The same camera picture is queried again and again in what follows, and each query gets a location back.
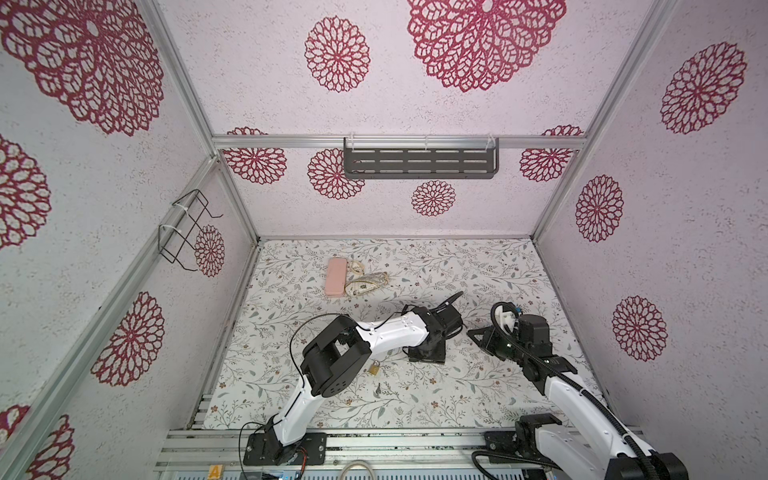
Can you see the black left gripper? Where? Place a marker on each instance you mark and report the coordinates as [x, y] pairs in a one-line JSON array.
[[439, 357]]

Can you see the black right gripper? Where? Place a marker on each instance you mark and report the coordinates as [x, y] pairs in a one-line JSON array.
[[486, 343]]

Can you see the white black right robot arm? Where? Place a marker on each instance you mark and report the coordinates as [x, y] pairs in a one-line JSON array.
[[597, 446]]

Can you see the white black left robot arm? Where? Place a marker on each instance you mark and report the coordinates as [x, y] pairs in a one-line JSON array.
[[334, 358]]

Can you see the pink rectangular case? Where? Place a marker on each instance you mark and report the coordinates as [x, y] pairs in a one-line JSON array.
[[336, 277]]

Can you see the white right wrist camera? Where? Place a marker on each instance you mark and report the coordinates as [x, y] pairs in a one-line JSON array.
[[506, 316]]

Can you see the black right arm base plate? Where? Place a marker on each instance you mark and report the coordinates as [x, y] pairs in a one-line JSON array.
[[520, 442]]

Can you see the grey slotted wall shelf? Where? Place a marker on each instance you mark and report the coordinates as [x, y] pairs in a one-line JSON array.
[[425, 163]]

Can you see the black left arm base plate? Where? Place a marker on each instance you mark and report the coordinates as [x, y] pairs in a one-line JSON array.
[[265, 450]]

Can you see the black wire wall rack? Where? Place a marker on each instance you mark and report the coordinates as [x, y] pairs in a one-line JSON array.
[[192, 242]]

